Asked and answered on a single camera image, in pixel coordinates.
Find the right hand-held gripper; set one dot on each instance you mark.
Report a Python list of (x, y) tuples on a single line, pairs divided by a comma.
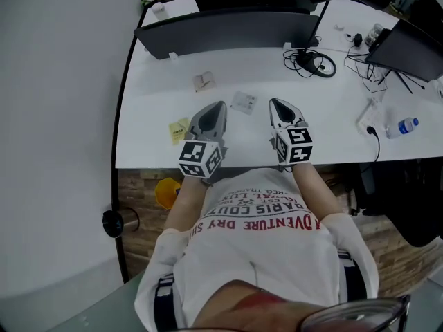
[(297, 145)]

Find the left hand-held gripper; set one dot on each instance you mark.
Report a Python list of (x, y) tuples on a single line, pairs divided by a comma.
[(197, 157)]

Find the yellow plastic packet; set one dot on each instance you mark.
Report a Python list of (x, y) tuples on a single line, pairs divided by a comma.
[(178, 131)]

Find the small clear plastic packet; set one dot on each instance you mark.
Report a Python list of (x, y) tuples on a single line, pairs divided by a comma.
[(244, 103)]

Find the small beige packet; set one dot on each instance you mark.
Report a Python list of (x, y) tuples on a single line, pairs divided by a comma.
[(205, 81)]

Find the yellow bin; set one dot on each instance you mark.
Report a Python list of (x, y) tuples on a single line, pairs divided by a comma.
[(166, 194)]

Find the person's left forearm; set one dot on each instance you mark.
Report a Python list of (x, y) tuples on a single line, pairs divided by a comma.
[(185, 206)]

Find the person's right forearm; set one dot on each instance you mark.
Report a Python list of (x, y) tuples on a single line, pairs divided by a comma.
[(315, 192)]

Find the black desk lamp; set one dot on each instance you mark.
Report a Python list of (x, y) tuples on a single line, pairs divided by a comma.
[(325, 66)]

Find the white divider clip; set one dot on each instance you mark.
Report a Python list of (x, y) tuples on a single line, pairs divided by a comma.
[(173, 56), (287, 46)]

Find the white power strip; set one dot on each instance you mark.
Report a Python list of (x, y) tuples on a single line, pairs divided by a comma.
[(370, 114)]

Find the black desk divider panel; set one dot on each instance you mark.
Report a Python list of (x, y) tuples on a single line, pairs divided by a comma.
[(225, 35)]

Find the black power adapter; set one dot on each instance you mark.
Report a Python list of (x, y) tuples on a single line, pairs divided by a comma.
[(358, 40)]

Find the black baseboard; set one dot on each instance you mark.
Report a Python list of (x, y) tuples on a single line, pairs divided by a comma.
[(115, 192)]

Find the clear plastic water bottle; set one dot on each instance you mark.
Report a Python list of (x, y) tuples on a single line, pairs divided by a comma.
[(401, 128)]

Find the glass jar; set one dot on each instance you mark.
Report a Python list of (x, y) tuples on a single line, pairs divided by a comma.
[(373, 35)]

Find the steel bin with black liner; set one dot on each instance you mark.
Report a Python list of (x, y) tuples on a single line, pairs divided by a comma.
[(128, 220)]

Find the white cylinder container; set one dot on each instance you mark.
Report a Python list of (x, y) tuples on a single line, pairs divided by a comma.
[(158, 7)]

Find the person's white printed shirt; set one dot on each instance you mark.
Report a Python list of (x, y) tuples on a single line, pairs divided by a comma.
[(259, 254)]

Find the black monitor on tripod stand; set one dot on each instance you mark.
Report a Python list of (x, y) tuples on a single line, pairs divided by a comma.
[(408, 50)]

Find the black office chair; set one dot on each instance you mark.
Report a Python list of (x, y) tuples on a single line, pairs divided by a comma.
[(408, 202)]

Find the white device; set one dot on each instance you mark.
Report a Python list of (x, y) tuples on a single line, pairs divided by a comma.
[(437, 88)]

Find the person's face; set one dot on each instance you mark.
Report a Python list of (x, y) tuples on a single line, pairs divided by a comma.
[(249, 310)]

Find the frosted glass partition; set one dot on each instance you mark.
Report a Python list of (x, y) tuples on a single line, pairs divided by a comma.
[(114, 310)]

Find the person's black-framed glasses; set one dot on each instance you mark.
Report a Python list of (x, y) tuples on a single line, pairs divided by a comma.
[(353, 318)]

